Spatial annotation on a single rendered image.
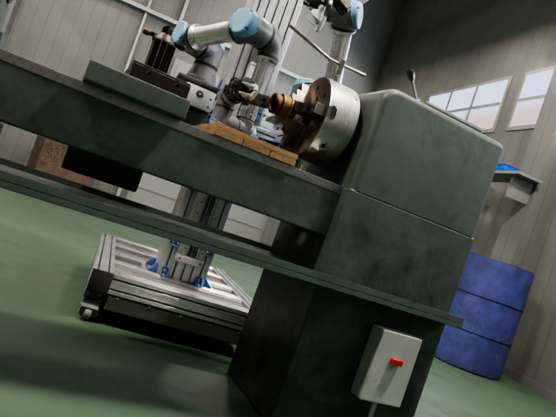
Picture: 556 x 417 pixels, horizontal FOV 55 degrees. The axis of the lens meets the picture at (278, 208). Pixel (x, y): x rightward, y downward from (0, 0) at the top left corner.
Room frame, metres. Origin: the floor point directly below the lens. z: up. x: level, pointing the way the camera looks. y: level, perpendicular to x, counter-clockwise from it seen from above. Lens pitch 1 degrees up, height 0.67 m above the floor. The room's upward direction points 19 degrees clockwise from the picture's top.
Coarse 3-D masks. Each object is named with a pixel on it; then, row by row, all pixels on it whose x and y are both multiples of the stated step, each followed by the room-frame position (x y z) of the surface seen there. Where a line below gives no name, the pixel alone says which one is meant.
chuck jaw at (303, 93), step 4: (300, 84) 2.01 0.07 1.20; (304, 84) 2.01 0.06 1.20; (300, 88) 2.00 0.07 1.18; (304, 88) 2.00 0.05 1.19; (308, 88) 2.01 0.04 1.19; (296, 92) 1.97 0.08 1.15; (300, 92) 1.97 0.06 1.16; (304, 92) 1.99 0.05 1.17; (308, 92) 2.00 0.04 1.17; (296, 96) 1.95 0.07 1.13; (300, 96) 1.96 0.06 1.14; (304, 96) 1.98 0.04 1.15; (308, 96) 1.98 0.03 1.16; (296, 100) 1.94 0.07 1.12; (300, 100) 1.95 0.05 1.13; (304, 100) 1.96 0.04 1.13; (308, 100) 1.97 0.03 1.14
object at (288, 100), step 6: (276, 96) 1.88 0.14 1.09; (282, 96) 1.89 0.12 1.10; (288, 96) 1.90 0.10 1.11; (270, 102) 1.92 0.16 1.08; (276, 102) 1.87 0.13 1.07; (282, 102) 1.88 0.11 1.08; (288, 102) 1.88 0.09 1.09; (294, 102) 1.91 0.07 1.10; (270, 108) 1.91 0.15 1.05; (276, 108) 1.88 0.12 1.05; (282, 108) 1.88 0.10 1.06; (288, 108) 1.88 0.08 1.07; (276, 114) 1.92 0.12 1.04; (282, 114) 1.90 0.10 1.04; (288, 114) 1.90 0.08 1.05; (294, 114) 1.92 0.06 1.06
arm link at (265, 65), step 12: (276, 36) 2.13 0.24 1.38; (276, 48) 2.15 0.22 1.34; (264, 60) 2.16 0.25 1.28; (276, 60) 2.17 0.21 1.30; (264, 72) 2.16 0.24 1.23; (264, 84) 2.17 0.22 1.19; (240, 108) 2.19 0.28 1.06; (252, 108) 2.17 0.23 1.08; (240, 120) 2.16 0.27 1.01; (252, 120) 2.18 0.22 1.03; (252, 132) 2.19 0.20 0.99
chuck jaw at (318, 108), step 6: (300, 102) 1.88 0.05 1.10; (306, 102) 1.86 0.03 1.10; (294, 108) 1.88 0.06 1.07; (300, 108) 1.88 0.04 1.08; (306, 108) 1.86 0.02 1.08; (312, 108) 1.85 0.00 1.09; (318, 108) 1.83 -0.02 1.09; (324, 108) 1.84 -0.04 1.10; (330, 108) 1.83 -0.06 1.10; (300, 114) 1.90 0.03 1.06; (306, 114) 1.88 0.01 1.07; (312, 114) 1.86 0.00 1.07; (318, 114) 1.83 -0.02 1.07; (324, 114) 1.84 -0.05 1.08; (330, 114) 1.83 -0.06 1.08
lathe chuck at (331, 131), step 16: (320, 80) 1.96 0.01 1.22; (320, 96) 1.91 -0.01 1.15; (336, 96) 1.84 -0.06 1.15; (336, 112) 1.83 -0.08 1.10; (304, 128) 1.95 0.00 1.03; (320, 128) 1.83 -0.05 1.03; (336, 128) 1.84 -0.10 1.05; (304, 144) 1.90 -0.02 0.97; (336, 144) 1.87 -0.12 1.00; (304, 160) 1.97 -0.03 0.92; (320, 160) 1.93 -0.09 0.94
